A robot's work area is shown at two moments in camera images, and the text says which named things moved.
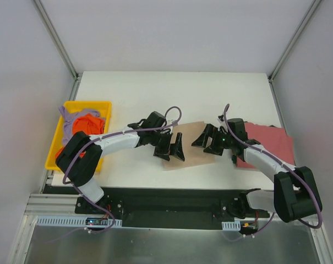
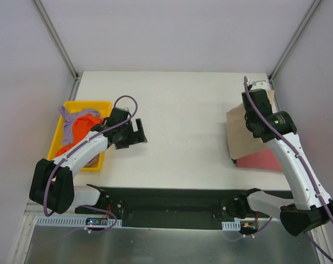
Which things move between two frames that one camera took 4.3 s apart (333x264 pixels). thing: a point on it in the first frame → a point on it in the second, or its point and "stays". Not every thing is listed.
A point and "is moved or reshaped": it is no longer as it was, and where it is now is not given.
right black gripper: (214, 139) → (257, 99)
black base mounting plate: (165, 208) stays
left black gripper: (164, 144) → (132, 135)
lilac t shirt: (67, 118) stays
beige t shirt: (193, 155) is moved or reshaped
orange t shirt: (88, 123) stays
